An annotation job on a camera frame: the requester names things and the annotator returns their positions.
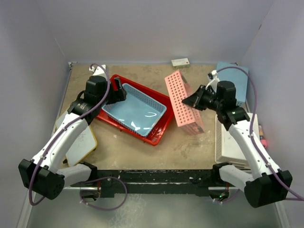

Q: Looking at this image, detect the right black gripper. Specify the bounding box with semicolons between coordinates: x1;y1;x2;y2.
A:
182;85;223;112

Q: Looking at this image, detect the pink perforated basket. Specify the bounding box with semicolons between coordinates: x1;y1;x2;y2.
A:
164;69;205;136

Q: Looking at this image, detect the light blue perforated basket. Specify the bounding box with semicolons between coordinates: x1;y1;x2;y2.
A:
216;62;248;107

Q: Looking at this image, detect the white perforated basket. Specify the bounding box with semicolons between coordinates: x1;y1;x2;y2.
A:
215;116;251;170

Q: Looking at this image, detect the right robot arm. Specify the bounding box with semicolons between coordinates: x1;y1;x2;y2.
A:
182;81;293;208

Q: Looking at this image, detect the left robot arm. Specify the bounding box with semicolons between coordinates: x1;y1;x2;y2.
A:
18;76;127;206

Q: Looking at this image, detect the small white red box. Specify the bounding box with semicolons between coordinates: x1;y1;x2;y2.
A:
171;58;190;69

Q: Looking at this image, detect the yellow-rimmed whiteboard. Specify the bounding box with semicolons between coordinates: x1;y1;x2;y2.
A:
50;120;97;167

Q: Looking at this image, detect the pink marker pen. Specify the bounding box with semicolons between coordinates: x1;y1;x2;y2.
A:
258;124;268;148

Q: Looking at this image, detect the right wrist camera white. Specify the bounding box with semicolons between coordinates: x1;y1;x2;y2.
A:
206;70;220;92

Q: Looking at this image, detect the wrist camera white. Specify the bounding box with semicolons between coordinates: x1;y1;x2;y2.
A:
206;70;220;92
89;66;106;77

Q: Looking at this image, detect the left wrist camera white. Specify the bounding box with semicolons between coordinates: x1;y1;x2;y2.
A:
89;66;106;77

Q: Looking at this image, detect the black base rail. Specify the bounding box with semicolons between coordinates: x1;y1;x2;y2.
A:
71;161;238;199

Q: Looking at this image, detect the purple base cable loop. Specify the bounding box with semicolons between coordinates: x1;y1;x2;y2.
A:
79;176;129;211

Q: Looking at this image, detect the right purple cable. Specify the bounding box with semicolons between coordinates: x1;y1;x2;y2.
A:
215;66;304;201

